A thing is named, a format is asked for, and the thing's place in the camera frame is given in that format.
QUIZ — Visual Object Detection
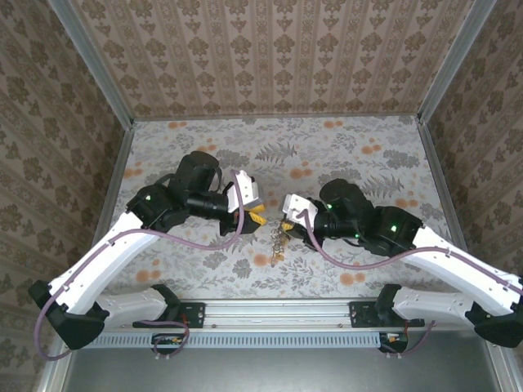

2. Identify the keyring with brass keys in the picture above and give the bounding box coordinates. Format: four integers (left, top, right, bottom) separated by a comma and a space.
269, 220, 292, 266

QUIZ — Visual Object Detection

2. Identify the grey metal sheet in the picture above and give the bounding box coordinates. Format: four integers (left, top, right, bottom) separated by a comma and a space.
65, 346, 502, 392

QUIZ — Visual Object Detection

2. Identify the black connector board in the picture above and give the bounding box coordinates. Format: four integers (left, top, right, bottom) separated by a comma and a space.
378, 331, 410, 354
151, 332, 186, 355

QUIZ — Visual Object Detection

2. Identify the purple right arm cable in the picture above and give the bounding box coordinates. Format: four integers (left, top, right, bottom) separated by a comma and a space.
300, 210, 523, 359

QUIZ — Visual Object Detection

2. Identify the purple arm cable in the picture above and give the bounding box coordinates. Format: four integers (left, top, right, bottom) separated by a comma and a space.
300, 210, 523, 359
33, 169, 247, 363

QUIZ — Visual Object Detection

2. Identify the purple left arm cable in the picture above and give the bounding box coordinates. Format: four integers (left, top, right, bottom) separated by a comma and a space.
33, 169, 247, 363

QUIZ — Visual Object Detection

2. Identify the aluminium table side rail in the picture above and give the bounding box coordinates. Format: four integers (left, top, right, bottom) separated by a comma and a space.
34, 122, 136, 392
416, 118, 523, 392

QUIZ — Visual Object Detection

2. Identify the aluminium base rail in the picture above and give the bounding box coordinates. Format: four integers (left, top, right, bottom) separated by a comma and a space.
108, 299, 426, 330

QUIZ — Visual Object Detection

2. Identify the white slotted cable duct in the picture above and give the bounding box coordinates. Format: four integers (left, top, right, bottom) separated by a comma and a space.
87, 329, 383, 350

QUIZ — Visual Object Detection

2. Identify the aluminium frame post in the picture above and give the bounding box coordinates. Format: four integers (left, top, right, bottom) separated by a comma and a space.
417, 0, 498, 123
47, 0, 135, 128

